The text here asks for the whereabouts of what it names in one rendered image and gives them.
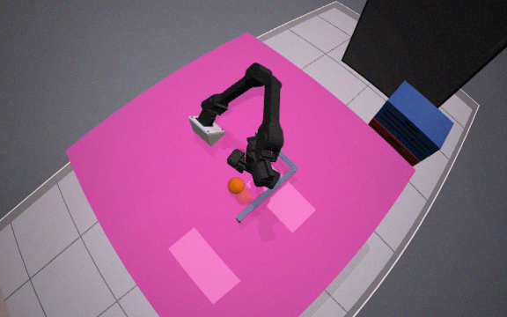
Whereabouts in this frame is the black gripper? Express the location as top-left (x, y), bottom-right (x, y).
top-left (227, 149), bottom-right (281, 189)

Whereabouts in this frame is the clear low corner wall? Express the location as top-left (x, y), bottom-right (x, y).
top-left (239, 156), bottom-right (297, 222)

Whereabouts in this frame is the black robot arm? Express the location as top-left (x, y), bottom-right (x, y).
top-left (195, 63), bottom-right (284, 188)

